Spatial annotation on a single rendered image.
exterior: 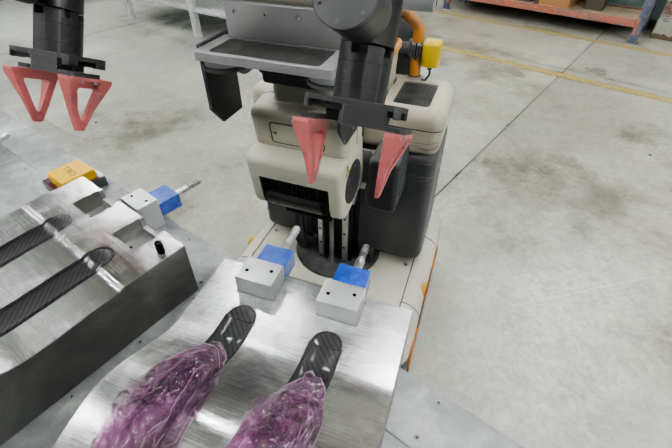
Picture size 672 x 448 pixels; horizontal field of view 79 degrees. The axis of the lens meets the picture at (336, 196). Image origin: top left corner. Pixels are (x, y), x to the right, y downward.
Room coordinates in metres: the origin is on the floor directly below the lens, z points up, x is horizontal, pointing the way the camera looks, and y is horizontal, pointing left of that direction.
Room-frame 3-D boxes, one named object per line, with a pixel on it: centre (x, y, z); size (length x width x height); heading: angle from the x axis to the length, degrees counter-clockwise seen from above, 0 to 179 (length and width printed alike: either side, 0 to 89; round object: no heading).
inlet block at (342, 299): (0.35, -0.02, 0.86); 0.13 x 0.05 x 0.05; 161
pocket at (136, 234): (0.40, 0.27, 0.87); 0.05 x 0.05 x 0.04; 53
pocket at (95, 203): (0.47, 0.35, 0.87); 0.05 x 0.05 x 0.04; 53
